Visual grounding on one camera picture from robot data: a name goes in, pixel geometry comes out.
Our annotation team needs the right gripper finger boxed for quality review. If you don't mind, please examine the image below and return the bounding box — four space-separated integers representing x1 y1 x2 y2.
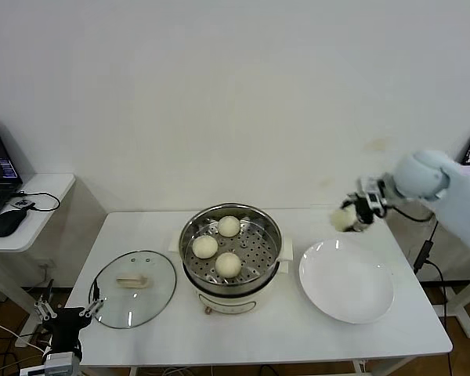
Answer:
340 191 363 211
352 213 378 234

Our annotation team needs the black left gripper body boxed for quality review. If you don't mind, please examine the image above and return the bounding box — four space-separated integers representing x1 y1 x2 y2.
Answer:
42 307 92 354

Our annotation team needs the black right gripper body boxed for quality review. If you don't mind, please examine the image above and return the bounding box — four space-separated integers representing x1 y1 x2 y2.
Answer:
356 177 391 220

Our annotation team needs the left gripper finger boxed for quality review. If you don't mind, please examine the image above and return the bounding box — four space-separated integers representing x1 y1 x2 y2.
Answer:
83 278 107 320
34 279 59 322

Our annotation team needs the white steamed baozi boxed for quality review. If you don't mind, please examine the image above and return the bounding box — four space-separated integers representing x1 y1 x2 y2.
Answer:
330 207 357 233
218 215 242 237
214 252 243 279
192 235 219 259

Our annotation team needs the glass lid with cream handle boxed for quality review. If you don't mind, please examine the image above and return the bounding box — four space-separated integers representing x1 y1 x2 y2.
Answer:
88 250 177 329

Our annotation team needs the perforated steel steamer basket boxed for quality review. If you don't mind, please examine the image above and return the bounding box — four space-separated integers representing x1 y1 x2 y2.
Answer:
168 202 295 290

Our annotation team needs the white round plate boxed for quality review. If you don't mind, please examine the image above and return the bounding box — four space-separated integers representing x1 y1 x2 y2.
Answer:
298 239 396 325

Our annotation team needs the black computer mouse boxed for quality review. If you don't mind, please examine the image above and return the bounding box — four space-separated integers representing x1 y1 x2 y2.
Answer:
0 209 29 238

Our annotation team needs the white side table with mouse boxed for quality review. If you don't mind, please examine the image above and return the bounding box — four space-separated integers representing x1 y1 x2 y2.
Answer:
0 173 76 348

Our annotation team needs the cream electric cooker pot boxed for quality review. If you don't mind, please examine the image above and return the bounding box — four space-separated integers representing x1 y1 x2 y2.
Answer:
183 258 291 316

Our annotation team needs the white floor cable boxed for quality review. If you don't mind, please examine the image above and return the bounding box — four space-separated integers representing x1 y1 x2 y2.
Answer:
0 313 44 349

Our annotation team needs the black cable with inline adapter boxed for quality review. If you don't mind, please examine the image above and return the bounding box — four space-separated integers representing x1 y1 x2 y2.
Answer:
413 219 452 342

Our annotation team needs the black looped laptop cable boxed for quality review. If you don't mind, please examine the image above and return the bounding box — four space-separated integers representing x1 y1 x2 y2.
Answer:
15 190 61 213

